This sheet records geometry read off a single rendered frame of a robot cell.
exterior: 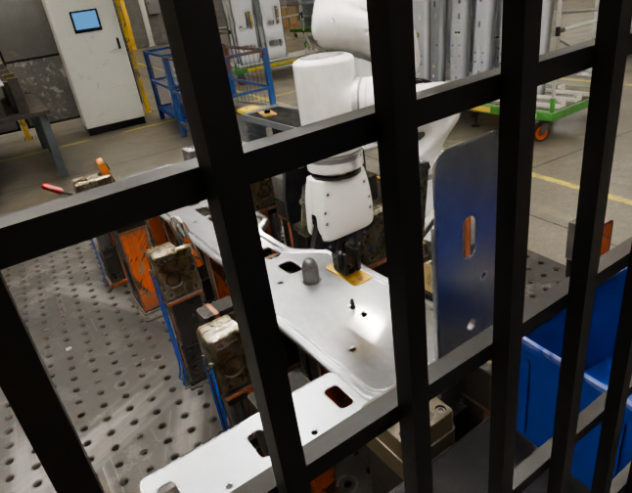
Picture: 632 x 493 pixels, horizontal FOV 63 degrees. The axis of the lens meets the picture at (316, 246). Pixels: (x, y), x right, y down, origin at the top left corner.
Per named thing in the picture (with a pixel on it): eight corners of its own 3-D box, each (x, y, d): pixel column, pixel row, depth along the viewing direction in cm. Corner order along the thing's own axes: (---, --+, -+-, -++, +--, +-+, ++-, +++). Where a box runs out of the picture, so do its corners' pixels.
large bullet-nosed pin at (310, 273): (301, 288, 100) (296, 257, 97) (315, 281, 101) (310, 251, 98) (310, 293, 97) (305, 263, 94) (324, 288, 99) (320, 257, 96)
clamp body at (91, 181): (100, 281, 175) (62, 180, 159) (142, 265, 182) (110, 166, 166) (108, 293, 167) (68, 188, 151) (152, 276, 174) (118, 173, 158)
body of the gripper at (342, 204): (346, 150, 82) (353, 214, 87) (293, 168, 77) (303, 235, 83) (378, 157, 76) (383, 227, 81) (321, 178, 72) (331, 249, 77)
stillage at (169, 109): (159, 118, 762) (142, 50, 719) (211, 107, 791) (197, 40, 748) (181, 132, 664) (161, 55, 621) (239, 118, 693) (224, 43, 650)
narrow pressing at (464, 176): (436, 412, 65) (428, 153, 50) (496, 370, 71) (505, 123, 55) (439, 415, 65) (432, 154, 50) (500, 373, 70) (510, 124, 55)
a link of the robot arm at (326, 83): (372, 139, 78) (313, 142, 81) (364, 46, 72) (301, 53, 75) (362, 156, 71) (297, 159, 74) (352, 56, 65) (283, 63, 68)
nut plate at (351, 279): (324, 268, 88) (323, 262, 87) (341, 260, 90) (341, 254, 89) (355, 287, 81) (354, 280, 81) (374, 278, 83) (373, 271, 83)
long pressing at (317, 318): (109, 184, 174) (108, 179, 173) (172, 164, 184) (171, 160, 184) (377, 414, 68) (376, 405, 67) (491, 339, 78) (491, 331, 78)
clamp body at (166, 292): (174, 375, 126) (133, 249, 111) (219, 352, 132) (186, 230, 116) (188, 394, 119) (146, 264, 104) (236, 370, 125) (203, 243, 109)
